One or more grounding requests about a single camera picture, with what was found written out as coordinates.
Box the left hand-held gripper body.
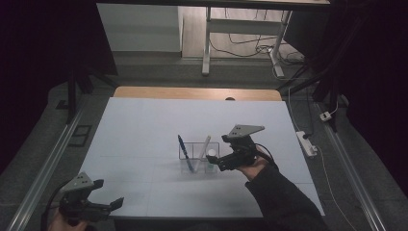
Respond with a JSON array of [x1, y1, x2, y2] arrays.
[[58, 171, 113, 223]]

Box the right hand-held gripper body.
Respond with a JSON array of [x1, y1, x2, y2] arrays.
[[217, 123, 267, 172]]

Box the white green glue stick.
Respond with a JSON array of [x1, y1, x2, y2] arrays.
[[207, 147, 218, 171]]

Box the clear plastic pen holder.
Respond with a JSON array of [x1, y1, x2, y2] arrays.
[[178, 141, 221, 174]]

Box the blue pen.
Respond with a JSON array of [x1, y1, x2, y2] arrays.
[[176, 134, 195, 173]]

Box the person's right hand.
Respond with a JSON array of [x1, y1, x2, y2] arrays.
[[236, 144, 271, 181]]

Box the person's left hand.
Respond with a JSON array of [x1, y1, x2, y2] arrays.
[[47, 207, 89, 231]]

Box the wooden table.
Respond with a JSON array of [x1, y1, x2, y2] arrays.
[[113, 86, 283, 102]]

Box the white table cover sheet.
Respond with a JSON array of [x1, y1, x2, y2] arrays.
[[77, 96, 325, 219]]

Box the black stand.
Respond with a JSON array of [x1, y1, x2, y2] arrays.
[[276, 61, 342, 133], [64, 62, 119, 125]]

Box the white partition panel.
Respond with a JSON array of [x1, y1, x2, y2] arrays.
[[96, 3, 185, 54]]

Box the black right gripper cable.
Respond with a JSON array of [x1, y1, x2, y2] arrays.
[[254, 142, 279, 170]]

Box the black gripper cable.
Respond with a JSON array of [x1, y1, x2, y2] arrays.
[[39, 181, 73, 231], [254, 142, 279, 170]]

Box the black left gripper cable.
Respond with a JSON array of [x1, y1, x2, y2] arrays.
[[39, 181, 73, 231]]

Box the aluminium floor rail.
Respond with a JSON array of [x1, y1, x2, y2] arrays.
[[6, 108, 85, 231], [315, 101, 388, 231]]

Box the thin white cable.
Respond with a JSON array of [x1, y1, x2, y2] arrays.
[[315, 145, 355, 231]]

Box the tangle of floor cables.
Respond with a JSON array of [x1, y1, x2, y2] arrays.
[[209, 9, 306, 66]]

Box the white desk frame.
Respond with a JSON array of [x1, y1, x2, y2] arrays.
[[201, 6, 293, 78]]

